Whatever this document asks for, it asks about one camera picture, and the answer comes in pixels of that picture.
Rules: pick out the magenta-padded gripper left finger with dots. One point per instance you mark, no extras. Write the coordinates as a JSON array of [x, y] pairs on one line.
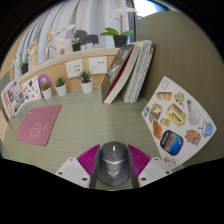
[[71, 170]]

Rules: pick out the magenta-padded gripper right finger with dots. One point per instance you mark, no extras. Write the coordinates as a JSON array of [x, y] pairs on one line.
[[154, 168]]

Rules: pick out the grey computer mouse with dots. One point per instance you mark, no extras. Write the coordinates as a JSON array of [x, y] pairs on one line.
[[113, 166]]

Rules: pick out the pink mouse pad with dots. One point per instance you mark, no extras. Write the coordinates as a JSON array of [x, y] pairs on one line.
[[38, 125]]

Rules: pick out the colourful sticker sheet card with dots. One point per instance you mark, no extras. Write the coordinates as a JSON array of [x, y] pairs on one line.
[[176, 120]]

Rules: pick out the small succulent in white pot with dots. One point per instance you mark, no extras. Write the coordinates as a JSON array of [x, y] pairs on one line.
[[86, 87], [46, 93], [61, 90]]

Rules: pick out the beige card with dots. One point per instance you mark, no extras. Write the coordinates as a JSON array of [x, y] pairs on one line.
[[2, 126]]

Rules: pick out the white sticker sheet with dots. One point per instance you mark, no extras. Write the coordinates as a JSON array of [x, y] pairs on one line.
[[31, 89]]

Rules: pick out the photo magazine with red edge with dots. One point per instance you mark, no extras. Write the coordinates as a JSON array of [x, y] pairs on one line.
[[14, 98]]

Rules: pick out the wooden desk ledge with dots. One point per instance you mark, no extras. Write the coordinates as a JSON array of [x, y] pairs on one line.
[[56, 65]]

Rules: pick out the white orchid in black pot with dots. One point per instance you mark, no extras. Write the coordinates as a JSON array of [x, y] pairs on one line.
[[76, 46], [24, 68], [120, 40]]

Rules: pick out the green desk partition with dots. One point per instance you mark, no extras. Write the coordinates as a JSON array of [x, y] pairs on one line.
[[186, 53]]

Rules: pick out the wooden hand model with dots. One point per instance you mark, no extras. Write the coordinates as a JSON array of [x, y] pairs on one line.
[[33, 50]]

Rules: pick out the wooden mannequin figure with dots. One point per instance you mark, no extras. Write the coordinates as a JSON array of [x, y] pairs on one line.
[[49, 41]]

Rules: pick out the black horse figure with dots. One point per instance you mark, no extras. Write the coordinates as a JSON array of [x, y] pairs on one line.
[[86, 37]]

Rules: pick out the grey curtain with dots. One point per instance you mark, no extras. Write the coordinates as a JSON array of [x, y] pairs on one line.
[[86, 16]]

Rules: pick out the dark-framed window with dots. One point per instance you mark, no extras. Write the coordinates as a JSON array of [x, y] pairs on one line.
[[146, 6]]

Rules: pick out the white wall socket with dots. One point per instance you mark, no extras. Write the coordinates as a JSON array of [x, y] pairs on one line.
[[97, 65], [74, 68]]

